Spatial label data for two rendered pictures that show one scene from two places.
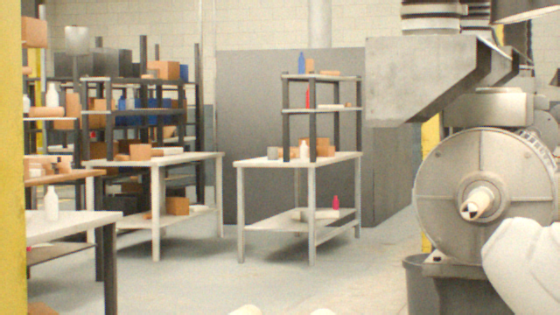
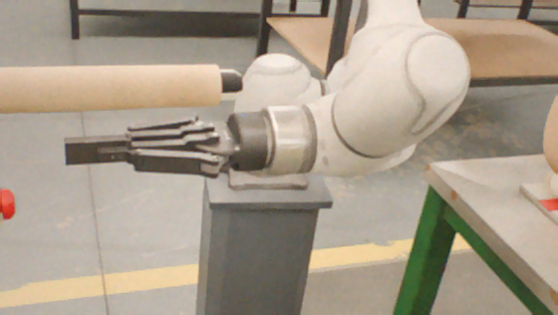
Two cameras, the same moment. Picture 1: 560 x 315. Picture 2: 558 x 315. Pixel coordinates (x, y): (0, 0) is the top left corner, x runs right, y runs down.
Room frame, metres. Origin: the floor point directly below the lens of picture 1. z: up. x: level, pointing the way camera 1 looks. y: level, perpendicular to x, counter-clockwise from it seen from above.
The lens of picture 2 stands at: (1.93, 0.09, 1.44)
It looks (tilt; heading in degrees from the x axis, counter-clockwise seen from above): 30 degrees down; 232
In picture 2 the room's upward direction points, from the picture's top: 8 degrees clockwise
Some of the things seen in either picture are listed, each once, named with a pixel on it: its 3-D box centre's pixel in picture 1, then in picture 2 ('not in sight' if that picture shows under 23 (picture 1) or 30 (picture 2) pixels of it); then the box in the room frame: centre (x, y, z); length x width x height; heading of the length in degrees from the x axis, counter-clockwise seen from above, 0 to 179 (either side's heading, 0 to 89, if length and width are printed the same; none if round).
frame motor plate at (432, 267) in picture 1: (493, 256); not in sight; (2.15, -0.43, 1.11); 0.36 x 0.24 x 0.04; 164
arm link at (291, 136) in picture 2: not in sight; (281, 140); (1.49, -0.48, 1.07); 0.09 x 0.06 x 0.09; 74
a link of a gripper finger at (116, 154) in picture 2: not in sight; (121, 157); (1.70, -0.51, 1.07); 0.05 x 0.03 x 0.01; 164
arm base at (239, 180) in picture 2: not in sight; (255, 158); (1.20, -0.94, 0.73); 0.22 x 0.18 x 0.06; 157
